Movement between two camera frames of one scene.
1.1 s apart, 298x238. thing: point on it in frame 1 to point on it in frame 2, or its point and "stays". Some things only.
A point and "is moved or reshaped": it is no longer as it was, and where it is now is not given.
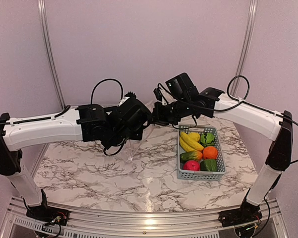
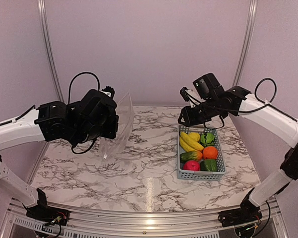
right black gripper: (158, 116) to (190, 119)
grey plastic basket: (201, 175) stays
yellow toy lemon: (194, 136) stays
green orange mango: (195, 155) stays
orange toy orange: (210, 152) stays
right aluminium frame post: (249, 37) stays
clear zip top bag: (135, 146) is moved or reshaped
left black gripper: (137, 134) to (111, 132)
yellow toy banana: (189, 144) stays
